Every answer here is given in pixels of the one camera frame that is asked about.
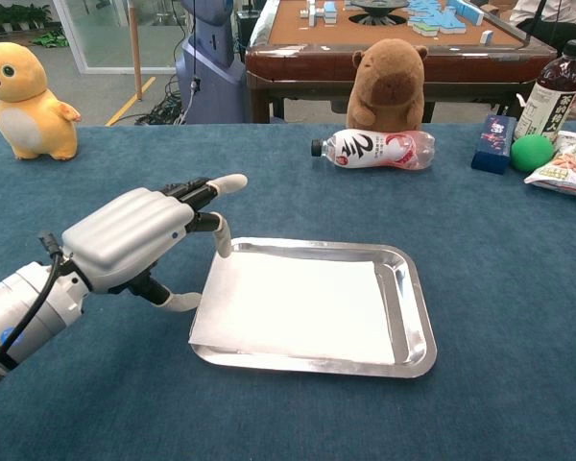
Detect white green snack bag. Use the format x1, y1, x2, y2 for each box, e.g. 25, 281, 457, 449
523, 130, 576, 200

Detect clear bottle red white label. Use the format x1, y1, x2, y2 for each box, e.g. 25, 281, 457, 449
310, 128, 436, 172

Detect wooden pole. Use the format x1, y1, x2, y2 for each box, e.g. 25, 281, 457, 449
128, 0, 144, 102

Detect dark tea bottle black cap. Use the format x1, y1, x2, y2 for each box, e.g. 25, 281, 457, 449
513, 38, 576, 145

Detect black cable bundle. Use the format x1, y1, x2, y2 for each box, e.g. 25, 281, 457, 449
133, 76, 193, 127

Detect brown capybara plush toy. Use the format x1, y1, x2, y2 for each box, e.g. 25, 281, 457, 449
346, 37, 429, 133

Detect green ball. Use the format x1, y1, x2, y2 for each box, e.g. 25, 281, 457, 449
510, 133, 556, 173

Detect green potted plants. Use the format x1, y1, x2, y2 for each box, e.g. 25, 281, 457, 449
0, 3, 53, 44

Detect seated person white shirt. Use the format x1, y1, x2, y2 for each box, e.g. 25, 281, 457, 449
508, 0, 576, 54

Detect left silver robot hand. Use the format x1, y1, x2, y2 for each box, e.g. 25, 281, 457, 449
60, 173, 249, 313

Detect dark blue carton box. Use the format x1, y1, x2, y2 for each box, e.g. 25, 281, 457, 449
470, 113, 518, 176

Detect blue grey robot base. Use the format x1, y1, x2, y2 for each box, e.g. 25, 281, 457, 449
175, 0, 247, 126

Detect white framed glass partition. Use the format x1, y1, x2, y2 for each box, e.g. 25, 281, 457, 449
52, 0, 183, 76

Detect green cloth on floor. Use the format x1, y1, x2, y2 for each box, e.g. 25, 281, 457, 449
32, 28, 71, 49

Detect yellow plush dinosaur toy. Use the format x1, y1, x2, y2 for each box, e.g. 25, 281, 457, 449
0, 41, 83, 161

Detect brown mahjong table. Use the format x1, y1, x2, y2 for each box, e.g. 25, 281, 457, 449
244, 0, 558, 125

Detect silver metal tray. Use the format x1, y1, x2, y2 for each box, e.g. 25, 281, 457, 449
188, 236, 438, 379

